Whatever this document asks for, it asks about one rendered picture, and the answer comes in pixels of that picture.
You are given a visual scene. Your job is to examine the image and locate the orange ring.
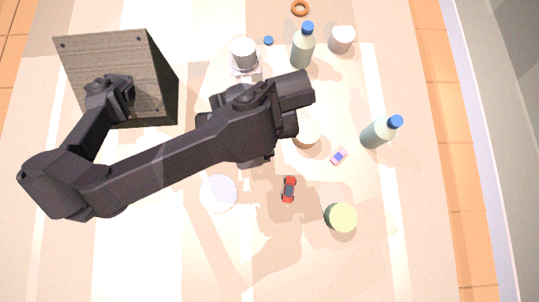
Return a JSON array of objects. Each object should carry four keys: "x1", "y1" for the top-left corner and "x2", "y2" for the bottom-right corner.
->
[{"x1": 291, "y1": 0, "x2": 310, "y2": 17}]

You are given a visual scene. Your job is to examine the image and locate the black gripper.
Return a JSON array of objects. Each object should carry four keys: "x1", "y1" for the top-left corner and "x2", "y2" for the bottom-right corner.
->
[{"x1": 195, "y1": 110, "x2": 299, "y2": 139}]

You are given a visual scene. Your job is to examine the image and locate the pink eraser with blue sleeve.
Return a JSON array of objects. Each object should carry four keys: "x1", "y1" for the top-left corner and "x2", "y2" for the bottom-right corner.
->
[{"x1": 330, "y1": 148, "x2": 347, "y2": 166}]

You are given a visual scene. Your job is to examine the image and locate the grey bottle with blue cap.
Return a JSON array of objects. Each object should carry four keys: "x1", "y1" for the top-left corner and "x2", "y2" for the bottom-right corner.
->
[{"x1": 359, "y1": 114, "x2": 404, "y2": 150}]

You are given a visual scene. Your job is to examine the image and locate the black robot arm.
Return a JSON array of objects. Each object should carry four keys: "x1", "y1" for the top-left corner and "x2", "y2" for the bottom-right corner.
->
[{"x1": 16, "y1": 69, "x2": 317, "y2": 223}]

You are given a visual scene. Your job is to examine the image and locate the white bottle with blue cap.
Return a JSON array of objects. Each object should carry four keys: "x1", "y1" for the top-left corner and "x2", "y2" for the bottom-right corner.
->
[{"x1": 290, "y1": 20, "x2": 317, "y2": 70}]

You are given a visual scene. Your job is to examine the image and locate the red toy car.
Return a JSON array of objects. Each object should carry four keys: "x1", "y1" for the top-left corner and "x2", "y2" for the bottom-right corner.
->
[{"x1": 281, "y1": 176, "x2": 297, "y2": 203}]

